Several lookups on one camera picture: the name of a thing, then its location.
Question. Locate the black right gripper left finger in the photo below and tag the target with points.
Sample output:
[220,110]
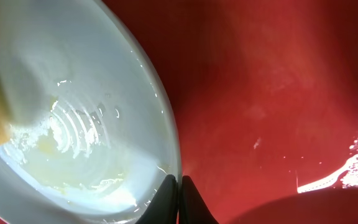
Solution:
[163,208]

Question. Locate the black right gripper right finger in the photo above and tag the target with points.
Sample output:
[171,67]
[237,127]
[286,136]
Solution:
[192,208]

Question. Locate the light blue plate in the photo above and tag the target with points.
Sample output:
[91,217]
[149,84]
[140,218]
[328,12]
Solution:
[104,139]

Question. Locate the red plastic tray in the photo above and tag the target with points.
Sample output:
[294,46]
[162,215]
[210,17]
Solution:
[264,96]

